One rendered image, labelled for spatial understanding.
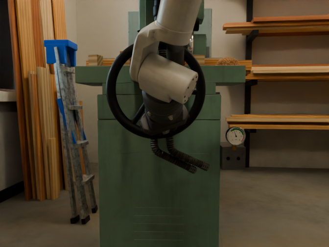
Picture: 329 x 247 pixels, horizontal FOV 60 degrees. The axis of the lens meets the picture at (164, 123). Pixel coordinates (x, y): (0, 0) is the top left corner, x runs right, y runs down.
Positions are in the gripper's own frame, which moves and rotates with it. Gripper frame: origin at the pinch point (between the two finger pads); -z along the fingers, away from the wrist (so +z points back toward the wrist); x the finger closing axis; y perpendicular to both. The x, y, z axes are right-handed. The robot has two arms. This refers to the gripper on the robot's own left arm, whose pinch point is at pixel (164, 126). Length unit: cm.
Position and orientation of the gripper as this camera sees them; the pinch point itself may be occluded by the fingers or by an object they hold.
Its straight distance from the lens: 75.8
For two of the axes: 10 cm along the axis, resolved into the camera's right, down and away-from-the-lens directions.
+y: -3.5, -8.4, 4.1
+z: -0.3, -4.3, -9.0
